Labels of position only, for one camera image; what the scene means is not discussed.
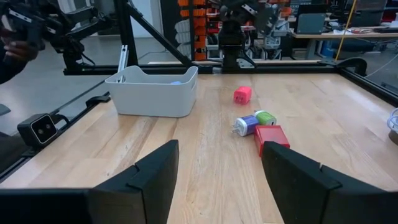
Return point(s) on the silver metal bar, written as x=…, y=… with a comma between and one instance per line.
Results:
x=122, y=59

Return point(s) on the green and white charger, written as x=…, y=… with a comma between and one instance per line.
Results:
x=265, y=118

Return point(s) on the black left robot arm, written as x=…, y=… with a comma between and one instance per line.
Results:
x=231, y=46

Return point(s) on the purple and white charger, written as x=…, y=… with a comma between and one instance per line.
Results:
x=247, y=125

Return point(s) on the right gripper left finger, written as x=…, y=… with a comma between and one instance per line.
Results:
x=149, y=186

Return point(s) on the grey plastic bin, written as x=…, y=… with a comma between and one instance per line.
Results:
x=152, y=99

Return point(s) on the grey background screen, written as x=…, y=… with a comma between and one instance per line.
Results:
x=311, y=23

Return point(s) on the red square charger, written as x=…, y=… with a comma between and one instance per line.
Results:
x=270, y=135

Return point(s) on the wooden background desk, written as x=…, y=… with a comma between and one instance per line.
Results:
x=342, y=35

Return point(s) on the person's hand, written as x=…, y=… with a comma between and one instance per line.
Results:
x=20, y=49

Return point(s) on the orange storage bin rack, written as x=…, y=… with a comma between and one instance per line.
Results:
x=200, y=31

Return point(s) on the pink-red cube charger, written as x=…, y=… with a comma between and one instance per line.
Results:
x=242, y=96

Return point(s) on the black table-level camera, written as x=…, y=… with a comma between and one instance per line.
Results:
x=37, y=129

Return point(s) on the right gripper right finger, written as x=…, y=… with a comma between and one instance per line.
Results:
x=311, y=193

